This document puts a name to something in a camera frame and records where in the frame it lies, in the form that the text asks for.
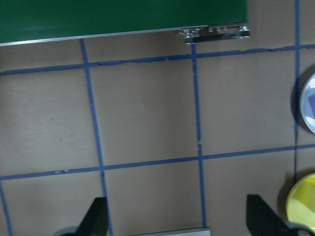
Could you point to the yellow plate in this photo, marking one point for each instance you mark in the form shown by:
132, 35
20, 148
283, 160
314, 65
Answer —
292, 209

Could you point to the light blue plate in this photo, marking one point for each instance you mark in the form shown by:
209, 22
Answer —
305, 118

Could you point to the green conveyor belt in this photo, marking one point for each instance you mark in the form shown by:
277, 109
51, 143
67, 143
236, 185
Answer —
110, 17

